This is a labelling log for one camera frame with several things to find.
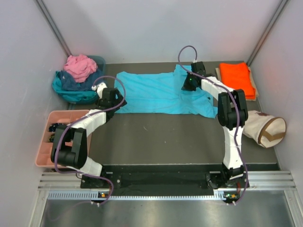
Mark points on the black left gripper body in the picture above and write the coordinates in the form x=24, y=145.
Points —
x=118, y=101

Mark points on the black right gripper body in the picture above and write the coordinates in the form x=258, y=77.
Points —
x=188, y=83

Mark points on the light blue t shirt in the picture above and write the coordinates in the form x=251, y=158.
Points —
x=162, y=93

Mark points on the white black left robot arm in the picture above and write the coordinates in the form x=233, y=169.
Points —
x=70, y=143

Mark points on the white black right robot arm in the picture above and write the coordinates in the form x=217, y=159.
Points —
x=232, y=114

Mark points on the teal plastic laundry bin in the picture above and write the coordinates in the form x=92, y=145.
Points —
x=101, y=63

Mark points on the teal t shirt in bin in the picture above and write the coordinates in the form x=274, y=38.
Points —
x=73, y=97

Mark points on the pink t shirt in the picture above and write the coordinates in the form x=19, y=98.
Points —
x=80, y=67

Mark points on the dark blue t shirt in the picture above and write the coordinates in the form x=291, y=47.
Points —
x=68, y=83

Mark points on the folded orange t shirt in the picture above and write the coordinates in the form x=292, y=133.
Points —
x=237, y=76

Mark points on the pink compartment tray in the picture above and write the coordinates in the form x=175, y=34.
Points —
x=43, y=158

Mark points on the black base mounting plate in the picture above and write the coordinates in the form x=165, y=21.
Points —
x=163, y=180

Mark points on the dark hair tie blue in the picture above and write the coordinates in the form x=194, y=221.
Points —
x=53, y=127

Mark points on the dark hair tie green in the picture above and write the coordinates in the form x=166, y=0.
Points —
x=51, y=138

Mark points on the cream canvas drawstring bag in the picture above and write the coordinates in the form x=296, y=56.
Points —
x=265, y=129

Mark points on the grey slotted cable duct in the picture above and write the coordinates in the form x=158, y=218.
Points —
x=100, y=196

